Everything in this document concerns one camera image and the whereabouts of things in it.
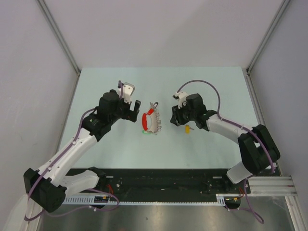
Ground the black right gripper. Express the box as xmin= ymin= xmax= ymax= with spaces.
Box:
xmin=171 ymin=102 xmax=197 ymax=127

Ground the keyring bunch with chain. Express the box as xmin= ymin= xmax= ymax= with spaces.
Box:
xmin=147 ymin=102 xmax=161 ymax=135

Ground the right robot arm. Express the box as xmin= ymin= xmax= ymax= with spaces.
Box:
xmin=170 ymin=91 xmax=281 ymax=193

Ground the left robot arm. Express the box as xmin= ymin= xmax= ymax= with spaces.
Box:
xmin=24 ymin=83 xmax=141 ymax=213

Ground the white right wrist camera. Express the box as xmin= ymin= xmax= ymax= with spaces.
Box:
xmin=172 ymin=91 xmax=188 ymax=109

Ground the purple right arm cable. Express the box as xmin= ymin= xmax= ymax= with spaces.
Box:
xmin=177 ymin=79 xmax=277 ymax=174

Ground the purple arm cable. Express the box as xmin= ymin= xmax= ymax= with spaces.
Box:
xmin=177 ymin=79 xmax=277 ymax=174
xmin=24 ymin=80 xmax=126 ymax=221

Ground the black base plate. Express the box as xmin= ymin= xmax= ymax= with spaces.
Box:
xmin=94 ymin=168 xmax=250 ymax=198

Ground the white slotted cable duct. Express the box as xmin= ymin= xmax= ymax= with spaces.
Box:
xmin=63 ymin=192 xmax=239 ymax=206

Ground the aluminium right frame rail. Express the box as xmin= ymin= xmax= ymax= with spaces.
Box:
xmin=248 ymin=176 xmax=297 ymax=196

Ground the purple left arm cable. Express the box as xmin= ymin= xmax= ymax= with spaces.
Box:
xmin=24 ymin=80 xmax=126 ymax=221

